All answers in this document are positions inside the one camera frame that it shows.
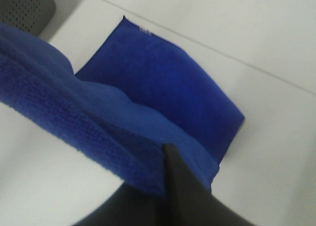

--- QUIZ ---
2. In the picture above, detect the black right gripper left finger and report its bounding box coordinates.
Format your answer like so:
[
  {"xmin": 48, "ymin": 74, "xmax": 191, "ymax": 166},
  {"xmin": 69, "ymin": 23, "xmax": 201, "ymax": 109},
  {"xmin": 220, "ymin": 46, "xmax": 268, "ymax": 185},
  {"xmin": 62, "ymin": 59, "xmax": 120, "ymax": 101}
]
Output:
[{"xmin": 75, "ymin": 183, "xmax": 170, "ymax": 226}]

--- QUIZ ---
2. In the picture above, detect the grey perforated plastic basket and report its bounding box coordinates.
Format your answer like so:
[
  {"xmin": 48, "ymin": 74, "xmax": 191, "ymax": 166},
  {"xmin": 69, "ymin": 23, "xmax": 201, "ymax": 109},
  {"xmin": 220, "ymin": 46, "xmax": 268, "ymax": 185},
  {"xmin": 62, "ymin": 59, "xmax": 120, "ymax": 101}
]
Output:
[{"xmin": 0, "ymin": 0, "xmax": 56, "ymax": 36}]

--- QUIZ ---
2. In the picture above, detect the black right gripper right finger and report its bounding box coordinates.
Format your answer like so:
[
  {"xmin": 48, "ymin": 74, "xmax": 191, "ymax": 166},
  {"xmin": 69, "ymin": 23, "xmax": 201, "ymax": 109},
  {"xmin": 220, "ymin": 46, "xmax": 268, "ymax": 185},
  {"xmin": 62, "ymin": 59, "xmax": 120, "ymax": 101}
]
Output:
[{"xmin": 161, "ymin": 143, "xmax": 316, "ymax": 226}]

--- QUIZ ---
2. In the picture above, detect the blue microfibre towel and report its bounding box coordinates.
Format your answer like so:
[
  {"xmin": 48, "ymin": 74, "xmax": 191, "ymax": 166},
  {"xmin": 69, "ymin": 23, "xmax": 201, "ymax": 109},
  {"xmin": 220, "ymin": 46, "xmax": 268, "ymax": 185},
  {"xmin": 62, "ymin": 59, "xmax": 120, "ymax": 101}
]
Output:
[{"xmin": 0, "ymin": 19, "xmax": 244, "ymax": 197}]

